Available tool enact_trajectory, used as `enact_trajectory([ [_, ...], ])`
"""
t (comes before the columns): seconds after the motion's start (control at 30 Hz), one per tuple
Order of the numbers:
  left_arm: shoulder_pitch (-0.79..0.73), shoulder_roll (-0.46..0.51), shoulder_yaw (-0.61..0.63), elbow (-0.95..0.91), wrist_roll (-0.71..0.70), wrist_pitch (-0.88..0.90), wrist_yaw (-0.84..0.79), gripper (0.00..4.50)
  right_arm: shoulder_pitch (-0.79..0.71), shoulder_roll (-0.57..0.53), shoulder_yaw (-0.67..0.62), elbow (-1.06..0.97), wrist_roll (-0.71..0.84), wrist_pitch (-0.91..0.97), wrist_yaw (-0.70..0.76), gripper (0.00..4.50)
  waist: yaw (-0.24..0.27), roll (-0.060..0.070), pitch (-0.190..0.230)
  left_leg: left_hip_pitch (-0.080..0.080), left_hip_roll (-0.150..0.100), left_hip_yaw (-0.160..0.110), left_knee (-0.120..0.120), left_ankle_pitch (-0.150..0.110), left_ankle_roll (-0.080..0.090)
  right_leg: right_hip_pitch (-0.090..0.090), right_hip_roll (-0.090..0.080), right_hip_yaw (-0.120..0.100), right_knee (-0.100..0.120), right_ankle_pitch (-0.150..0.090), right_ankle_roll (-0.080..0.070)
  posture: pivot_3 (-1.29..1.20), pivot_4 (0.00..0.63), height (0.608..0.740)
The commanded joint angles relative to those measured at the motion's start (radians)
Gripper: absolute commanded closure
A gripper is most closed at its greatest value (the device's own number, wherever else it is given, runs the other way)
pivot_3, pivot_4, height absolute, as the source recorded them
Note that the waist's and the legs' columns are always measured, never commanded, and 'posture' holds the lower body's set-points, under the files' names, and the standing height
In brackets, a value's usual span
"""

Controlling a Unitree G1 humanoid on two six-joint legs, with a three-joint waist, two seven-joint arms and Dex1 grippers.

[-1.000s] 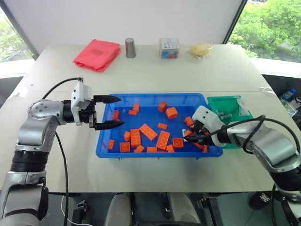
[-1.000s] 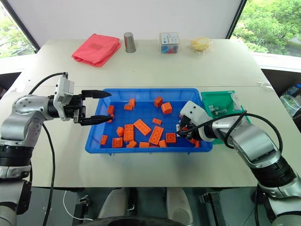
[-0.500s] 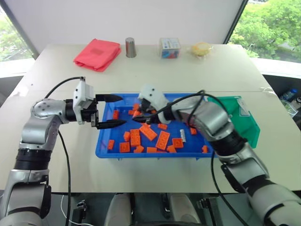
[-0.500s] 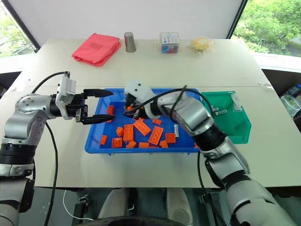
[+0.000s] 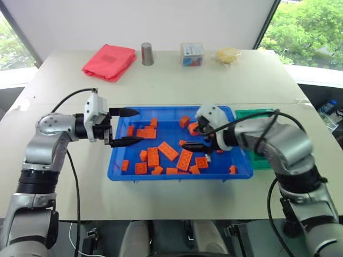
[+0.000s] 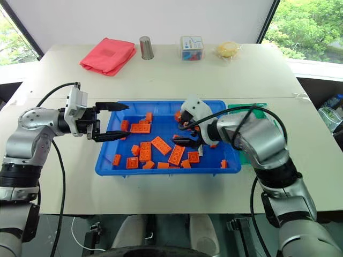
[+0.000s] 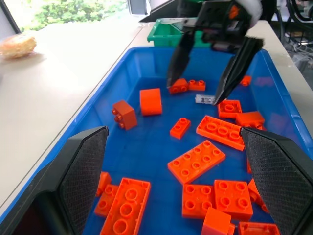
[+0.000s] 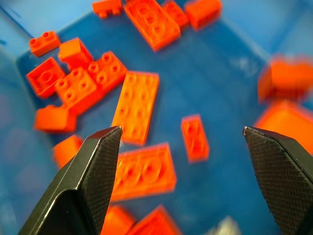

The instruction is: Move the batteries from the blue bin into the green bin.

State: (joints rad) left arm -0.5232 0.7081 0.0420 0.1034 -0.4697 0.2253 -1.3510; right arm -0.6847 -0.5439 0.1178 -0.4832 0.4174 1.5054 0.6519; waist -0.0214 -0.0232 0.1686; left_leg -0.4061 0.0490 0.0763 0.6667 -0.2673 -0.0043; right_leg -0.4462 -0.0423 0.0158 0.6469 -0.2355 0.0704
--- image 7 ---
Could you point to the orange four-stud plate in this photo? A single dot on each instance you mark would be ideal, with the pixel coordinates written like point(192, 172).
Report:
point(196, 200)
point(233, 199)

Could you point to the orange smooth block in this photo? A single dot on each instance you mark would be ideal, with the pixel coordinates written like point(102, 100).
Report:
point(216, 222)

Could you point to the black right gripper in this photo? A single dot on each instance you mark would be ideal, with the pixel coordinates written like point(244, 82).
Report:
point(215, 17)

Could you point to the black angled panel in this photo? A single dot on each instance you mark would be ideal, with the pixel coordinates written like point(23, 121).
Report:
point(163, 11)

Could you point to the orange square upturned brick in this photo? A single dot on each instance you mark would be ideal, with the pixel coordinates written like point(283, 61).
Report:
point(229, 109)

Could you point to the green plastic bin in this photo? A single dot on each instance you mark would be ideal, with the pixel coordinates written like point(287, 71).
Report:
point(166, 36)

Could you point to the orange long upturned brick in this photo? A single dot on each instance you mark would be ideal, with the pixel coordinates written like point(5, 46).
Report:
point(127, 208)
point(217, 132)

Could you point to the bagged bread roll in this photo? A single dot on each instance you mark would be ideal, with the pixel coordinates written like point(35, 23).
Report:
point(17, 46)

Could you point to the grey monitor panel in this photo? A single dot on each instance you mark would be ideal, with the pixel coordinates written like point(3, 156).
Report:
point(139, 6)

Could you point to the small orange brick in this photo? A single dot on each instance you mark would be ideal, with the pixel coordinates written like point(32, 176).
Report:
point(104, 182)
point(245, 80)
point(249, 167)

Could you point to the dark orange square brick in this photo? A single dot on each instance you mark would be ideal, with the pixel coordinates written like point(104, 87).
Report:
point(126, 113)

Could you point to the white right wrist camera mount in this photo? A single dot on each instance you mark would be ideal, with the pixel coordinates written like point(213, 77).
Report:
point(252, 8)

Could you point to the orange smooth-sided brick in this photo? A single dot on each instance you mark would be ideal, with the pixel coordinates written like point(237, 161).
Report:
point(250, 118)

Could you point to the orange two-stud brick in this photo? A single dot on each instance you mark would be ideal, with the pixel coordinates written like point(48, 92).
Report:
point(196, 85)
point(180, 128)

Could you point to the orange eight-stud plate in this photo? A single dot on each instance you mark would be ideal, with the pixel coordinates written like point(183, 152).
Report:
point(196, 165)

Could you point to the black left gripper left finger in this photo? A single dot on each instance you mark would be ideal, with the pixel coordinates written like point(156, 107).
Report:
point(73, 181)

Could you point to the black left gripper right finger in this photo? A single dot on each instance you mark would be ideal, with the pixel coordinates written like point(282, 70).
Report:
point(281, 181)

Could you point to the blue plastic bin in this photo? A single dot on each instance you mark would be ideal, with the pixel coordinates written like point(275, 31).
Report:
point(146, 151)

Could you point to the black window frame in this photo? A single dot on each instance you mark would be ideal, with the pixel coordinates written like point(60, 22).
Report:
point(8, 13)

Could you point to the orange curved block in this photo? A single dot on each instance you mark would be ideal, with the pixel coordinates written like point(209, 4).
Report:
point(150, 101)

